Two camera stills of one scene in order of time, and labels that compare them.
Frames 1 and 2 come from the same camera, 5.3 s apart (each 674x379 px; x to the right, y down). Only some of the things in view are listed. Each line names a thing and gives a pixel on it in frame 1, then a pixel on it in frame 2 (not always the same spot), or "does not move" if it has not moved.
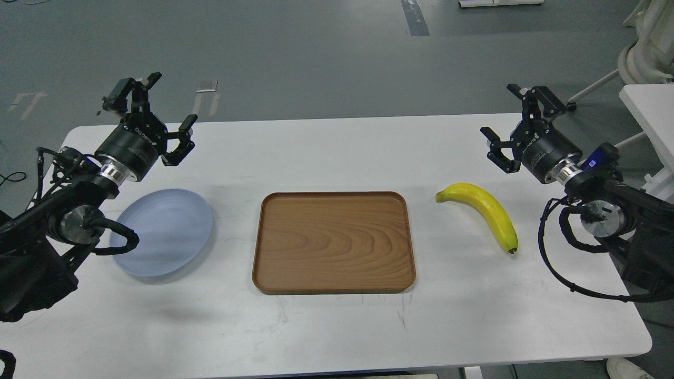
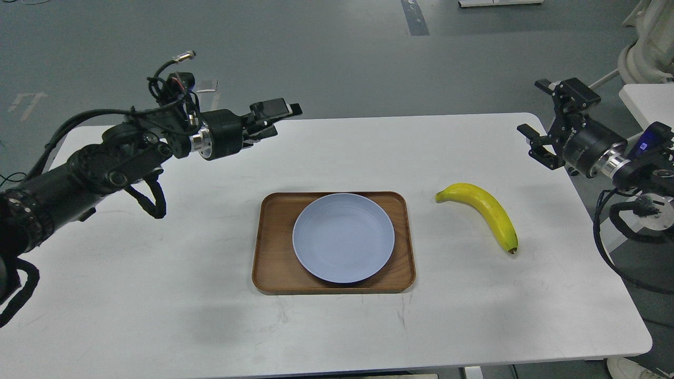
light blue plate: x=172 y=225 to x=343 y=237
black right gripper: x=535 y=143 to x=584 y=140
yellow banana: x=486 y=203 does not move
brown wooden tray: x=339 y=242 does not move
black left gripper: x=140 y=138 to x=224 y=133
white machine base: x=650 y=59 does not move
